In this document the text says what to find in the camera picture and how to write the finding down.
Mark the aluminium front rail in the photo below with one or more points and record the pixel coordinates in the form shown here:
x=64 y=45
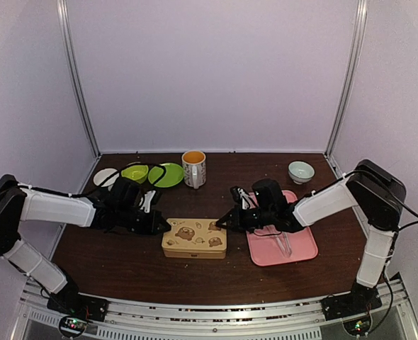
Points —
x=294 y=319

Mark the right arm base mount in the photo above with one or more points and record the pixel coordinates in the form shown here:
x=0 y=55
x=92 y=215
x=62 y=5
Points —
x=353 y=310

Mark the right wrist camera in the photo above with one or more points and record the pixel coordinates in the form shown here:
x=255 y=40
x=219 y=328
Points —
x=242 y=198

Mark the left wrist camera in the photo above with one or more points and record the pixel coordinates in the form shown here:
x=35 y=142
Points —
x=149 y=199

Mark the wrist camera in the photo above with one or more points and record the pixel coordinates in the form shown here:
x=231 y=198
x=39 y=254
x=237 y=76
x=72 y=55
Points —
x=242 y=198
x=149 y=199

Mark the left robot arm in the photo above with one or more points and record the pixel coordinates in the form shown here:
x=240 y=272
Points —
x=122 y=204

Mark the pale celadon tea bowl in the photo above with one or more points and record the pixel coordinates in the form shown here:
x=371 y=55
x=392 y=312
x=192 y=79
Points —
x=300 y=172

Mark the pink plastic tray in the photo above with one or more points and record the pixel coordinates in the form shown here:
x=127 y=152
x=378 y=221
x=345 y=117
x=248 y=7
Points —
x=268 y=247

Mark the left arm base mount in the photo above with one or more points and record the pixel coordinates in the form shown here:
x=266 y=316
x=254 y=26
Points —
x=78 y=315

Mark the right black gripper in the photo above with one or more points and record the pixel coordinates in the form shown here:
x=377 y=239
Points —
x=232 y=215

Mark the white floral mug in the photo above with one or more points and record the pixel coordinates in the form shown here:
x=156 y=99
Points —
x=194 y=168

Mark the beige tin box base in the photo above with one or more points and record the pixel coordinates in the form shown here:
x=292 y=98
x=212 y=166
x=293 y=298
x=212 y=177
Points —
x=194 y=253

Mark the green small bowl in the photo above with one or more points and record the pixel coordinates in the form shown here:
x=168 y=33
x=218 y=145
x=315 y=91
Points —
x=136 y=172

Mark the green saucer plate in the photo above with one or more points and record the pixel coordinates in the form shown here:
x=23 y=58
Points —
x=166 y=176

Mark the bear print tin lid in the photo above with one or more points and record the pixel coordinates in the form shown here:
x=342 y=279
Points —
x=194 y=235

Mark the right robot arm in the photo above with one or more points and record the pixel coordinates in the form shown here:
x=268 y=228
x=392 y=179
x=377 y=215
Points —
x=368 y=188

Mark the right aluminium frame post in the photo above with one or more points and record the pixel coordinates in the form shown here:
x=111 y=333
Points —
x=353 y=60

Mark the aluminium frame post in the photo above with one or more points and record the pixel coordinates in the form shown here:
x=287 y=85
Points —
x=353 y=60
x=63 y=17

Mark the black white dotted cup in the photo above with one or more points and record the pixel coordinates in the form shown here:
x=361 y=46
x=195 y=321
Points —
x=105 y=177

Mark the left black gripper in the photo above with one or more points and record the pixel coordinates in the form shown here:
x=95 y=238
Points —
x=151 y=229

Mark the left aluminium frame post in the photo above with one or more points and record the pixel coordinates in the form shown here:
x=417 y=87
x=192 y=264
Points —
x=63 y=17

